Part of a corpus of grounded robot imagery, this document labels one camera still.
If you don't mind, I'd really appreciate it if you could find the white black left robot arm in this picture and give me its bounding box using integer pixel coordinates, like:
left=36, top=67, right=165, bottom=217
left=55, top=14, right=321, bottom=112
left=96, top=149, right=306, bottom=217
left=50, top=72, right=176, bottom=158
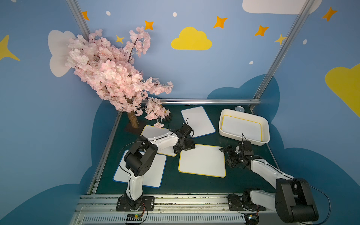
left=124, top=123, right=195, bottom=204

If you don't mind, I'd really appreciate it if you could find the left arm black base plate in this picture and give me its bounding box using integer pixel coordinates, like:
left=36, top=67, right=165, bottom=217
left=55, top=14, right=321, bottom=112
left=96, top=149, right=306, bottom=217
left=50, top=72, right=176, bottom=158
left=115, top=195, right=155, bottom=212

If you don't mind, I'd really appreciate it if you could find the pink artificial blossom tree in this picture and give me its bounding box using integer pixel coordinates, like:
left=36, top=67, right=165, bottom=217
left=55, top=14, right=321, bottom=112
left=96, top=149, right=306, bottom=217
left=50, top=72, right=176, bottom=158
left=66, top=27, right=173, bottom=128

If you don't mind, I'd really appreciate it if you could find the right round circuit board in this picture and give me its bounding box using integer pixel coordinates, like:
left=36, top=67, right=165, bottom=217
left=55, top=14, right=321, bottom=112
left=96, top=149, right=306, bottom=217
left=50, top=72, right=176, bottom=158
left=244, top=214, right=259, bottom=225

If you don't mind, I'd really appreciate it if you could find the white plastic storage box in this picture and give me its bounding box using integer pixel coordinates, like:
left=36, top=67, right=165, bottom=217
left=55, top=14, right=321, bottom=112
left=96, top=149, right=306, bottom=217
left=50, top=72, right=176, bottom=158
left=218, top=109, right=270, bottom=146

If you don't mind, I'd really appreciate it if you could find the aluminium front rail frame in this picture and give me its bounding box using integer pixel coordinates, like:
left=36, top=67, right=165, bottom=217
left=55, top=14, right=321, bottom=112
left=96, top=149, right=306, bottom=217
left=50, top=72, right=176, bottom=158
left=70, top=194, right=283, bottom=225

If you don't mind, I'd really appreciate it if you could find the right aluminium corner post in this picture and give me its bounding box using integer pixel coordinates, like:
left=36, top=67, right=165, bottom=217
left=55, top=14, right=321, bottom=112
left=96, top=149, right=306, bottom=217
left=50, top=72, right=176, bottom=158
left=249, top=0, right=315, bottom=111

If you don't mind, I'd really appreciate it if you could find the blue-framed whiteboard front left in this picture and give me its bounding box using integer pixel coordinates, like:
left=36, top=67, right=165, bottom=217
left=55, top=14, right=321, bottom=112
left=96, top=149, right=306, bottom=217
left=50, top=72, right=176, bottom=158
left=112, top=150, right=167, bottom=188

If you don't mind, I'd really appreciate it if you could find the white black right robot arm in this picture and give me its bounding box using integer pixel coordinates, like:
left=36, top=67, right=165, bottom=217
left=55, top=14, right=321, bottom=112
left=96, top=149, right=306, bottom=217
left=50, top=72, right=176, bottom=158
left=220, top=141, right=319, bottom=223

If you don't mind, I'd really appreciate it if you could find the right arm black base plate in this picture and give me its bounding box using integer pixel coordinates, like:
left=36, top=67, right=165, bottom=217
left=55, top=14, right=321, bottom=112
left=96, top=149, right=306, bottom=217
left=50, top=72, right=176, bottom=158
left=227, top=194, right=267, bottom=212

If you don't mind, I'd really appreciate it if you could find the horizontal aluminium back rail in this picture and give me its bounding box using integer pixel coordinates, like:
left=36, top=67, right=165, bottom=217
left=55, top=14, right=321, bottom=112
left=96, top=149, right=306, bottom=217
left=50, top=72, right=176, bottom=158
left=159, top=98, right=261, bottom=105

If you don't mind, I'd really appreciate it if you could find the black yellow work glove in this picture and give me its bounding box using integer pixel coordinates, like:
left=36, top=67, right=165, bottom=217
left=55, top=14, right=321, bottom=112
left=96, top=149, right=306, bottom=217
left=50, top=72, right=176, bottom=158
left=164, top=114, right=172, bottom=122

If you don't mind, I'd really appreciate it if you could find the blue-framed whiteboard near box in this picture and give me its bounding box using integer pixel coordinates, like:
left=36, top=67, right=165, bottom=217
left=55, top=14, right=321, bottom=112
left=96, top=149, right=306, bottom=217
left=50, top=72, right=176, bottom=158
left=181, top=106, right=216, bottom=138

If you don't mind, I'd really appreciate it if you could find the left aluminium corner post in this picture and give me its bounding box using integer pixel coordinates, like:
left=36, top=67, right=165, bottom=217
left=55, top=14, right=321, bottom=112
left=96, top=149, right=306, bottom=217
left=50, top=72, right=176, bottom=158
left=66, top=0, right=90, bottom=40

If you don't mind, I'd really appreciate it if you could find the left green circuit board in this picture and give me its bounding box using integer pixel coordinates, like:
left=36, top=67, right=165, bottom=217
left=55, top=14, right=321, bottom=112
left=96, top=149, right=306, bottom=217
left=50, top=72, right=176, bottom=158
left=125, top=214, right=144, bottom=225

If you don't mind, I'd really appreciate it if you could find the aluminium corner post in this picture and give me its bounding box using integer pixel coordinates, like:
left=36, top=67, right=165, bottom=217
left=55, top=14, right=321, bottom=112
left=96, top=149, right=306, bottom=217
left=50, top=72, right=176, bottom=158
left=249, top=0, right=315, bottom=111
left=66, top=0, right=90, bottom=40

